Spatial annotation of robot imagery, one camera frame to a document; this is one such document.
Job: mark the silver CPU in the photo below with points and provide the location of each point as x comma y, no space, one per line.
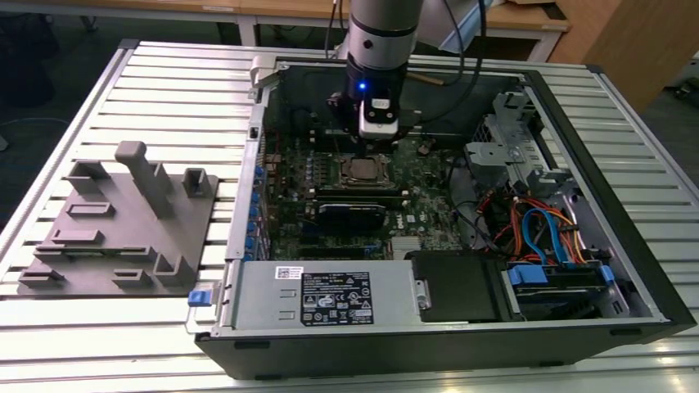
364,168

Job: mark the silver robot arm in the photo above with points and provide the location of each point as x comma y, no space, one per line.
381,41

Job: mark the CPU socket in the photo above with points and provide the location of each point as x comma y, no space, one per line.
341,182

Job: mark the black expansion slot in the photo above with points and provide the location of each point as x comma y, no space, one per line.
332,253

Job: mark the grey metal drive cage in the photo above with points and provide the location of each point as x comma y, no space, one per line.
488,159

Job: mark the green motherboard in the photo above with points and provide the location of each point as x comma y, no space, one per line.
430,209

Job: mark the black graphics card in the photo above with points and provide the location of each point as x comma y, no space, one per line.
349,221

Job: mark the silver chipset heatsink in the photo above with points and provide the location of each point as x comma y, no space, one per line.
406,243

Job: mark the wooden cabinet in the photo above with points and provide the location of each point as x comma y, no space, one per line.
644,41

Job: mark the black disk bay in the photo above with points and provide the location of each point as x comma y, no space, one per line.
464,286

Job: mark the blue disk carrier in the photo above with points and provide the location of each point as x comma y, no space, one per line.
526,275

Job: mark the silver power supply unit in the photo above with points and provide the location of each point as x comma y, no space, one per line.
256,294

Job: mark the grey parts rack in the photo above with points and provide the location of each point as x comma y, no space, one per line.
125,229

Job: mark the blue case latch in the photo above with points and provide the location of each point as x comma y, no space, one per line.
197,299

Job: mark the black PC case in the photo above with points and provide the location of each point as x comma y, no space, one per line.
436,356

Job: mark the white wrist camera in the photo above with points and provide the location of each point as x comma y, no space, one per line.
376,129

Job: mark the wooden desk white frame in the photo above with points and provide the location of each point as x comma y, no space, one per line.
524,19
174,4

